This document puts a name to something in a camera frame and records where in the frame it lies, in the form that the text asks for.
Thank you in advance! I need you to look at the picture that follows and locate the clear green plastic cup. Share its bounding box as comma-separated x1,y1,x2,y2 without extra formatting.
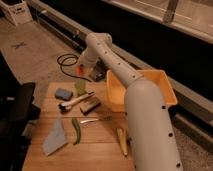
75,80,86,96

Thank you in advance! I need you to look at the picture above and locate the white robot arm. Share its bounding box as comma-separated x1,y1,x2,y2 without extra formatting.
79,32,183,171

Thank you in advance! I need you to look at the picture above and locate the white handled brush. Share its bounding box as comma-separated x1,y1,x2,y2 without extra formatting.
58,92,95,111

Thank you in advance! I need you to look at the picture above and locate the black cable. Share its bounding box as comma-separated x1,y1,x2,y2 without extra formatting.
56,53,93,83

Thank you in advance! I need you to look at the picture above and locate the green chili pepper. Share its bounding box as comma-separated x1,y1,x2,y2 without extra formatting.
71,117,81,145

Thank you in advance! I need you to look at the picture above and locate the blue sponge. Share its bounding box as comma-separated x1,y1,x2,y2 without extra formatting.
55,88,73,101

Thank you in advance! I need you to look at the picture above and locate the red orange apple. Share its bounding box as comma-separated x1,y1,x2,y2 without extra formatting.
76,67,83,76

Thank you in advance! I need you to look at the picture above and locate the blue grey cloth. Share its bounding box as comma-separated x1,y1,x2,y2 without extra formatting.
42,118,68,156

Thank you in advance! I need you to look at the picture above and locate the blue black power box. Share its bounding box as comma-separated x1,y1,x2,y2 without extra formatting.
89,64,106,82

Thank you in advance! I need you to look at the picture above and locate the yellow plastic bin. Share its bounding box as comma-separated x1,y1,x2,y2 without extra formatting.
106,70,178,112

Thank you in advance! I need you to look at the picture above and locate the black chair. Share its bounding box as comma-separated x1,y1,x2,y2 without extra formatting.
0,52,40,171

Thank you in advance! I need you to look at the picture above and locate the white crate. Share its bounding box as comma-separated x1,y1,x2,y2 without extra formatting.
0,0,32,26

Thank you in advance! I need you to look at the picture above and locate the yellow banana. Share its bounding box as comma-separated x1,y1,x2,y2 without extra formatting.
117,128,128,156

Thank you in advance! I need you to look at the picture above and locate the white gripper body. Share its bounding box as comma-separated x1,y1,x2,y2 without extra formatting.
76,57,95,76

